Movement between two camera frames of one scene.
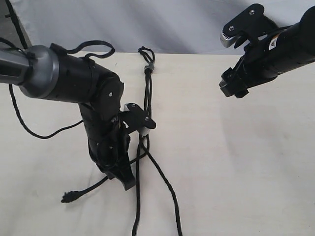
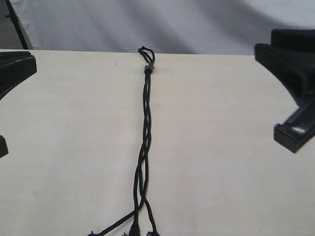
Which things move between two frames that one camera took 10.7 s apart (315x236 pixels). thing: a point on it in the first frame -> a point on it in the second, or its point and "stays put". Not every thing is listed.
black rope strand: x=148 y=58 -> x=145 y=202
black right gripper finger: x=231 y=82 -> x=291 y=55
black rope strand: x=136 y=224 stays put
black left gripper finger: x=112 y=170 -> x=4 y=147
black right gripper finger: x=240 y=94 -> x=299 y=129
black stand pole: x=13 y=15 stays put
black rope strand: x=72 y=195 -> x=148 y=58
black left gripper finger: x=125 y=175 -> x=15 y=67
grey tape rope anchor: x=151 y=66 stays put
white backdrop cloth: x=143 y=26 stays put
